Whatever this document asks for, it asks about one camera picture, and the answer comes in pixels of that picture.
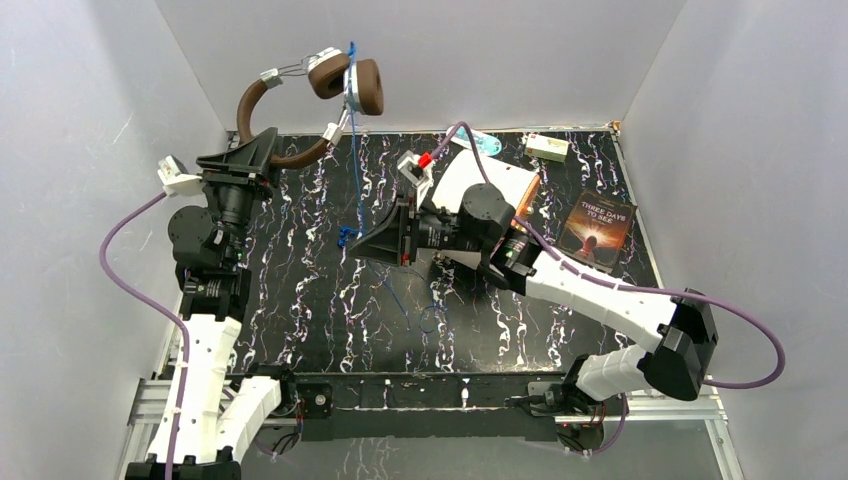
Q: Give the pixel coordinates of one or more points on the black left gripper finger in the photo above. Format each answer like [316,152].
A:
[252,156]
[225,176]

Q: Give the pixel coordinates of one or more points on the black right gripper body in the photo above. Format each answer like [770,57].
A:
[429,230]

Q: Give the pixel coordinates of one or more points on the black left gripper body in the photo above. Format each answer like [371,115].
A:
[234,175]

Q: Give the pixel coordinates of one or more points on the brown silver headphones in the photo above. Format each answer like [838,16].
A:
[329,87]

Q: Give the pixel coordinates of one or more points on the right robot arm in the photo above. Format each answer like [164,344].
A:
[674,336]

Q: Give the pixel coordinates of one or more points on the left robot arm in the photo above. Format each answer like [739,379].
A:
[197,436]

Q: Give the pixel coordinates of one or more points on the blue white blister pack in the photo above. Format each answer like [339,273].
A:
[486,144]

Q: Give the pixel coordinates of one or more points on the small white green box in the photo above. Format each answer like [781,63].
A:
[546,148]

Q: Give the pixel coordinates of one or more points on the dark book three days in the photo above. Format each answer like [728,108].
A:
[595,230]

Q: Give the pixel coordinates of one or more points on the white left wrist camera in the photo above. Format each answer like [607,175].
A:
[176,180]

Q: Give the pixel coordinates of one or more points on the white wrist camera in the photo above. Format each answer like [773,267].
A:
[418,170]
[176,180]

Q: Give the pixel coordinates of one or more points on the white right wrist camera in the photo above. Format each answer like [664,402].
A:
[418,170]

